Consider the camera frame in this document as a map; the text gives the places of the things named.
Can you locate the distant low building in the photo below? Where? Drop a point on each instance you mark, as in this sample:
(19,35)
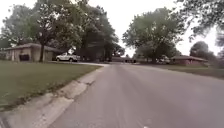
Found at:
(124,59)

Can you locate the pale concrete driveway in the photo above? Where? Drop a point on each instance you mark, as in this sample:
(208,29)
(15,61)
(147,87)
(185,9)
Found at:
(93,64)

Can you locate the dark dense tree group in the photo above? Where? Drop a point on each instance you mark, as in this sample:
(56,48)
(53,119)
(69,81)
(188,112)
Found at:
(96,40)

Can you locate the grey asphalt road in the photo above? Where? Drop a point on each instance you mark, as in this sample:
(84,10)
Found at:
(143,96)

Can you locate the white pickup truck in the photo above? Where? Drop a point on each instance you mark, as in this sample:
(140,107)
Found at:
(67,57)

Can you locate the white vehicle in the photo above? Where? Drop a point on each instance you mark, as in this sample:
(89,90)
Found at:
(164,60)

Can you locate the large broad green tree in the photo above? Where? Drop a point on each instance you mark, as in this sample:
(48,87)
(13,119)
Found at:
(155,33)

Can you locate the large tree with slim trunk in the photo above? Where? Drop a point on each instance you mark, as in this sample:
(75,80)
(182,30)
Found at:
(41,50)

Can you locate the low red-roofed house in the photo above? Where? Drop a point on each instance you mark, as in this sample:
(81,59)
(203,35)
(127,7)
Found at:
(188,60)

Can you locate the pale concrete kerb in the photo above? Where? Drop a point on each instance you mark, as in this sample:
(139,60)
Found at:
(43,106)

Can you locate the green grass lawn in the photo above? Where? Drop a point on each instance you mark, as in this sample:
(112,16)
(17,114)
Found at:
(30,78)

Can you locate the low tan house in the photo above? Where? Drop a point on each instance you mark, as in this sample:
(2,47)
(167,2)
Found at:
(28,52)

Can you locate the grass verge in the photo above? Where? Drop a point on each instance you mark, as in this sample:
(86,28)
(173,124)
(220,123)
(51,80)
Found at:
(200,70)

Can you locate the distant round tree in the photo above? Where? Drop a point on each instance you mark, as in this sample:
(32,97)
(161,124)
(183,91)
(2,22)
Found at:
(200,50)

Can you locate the overhanging tree branches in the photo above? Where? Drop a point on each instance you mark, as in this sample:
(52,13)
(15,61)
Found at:
(205,15)

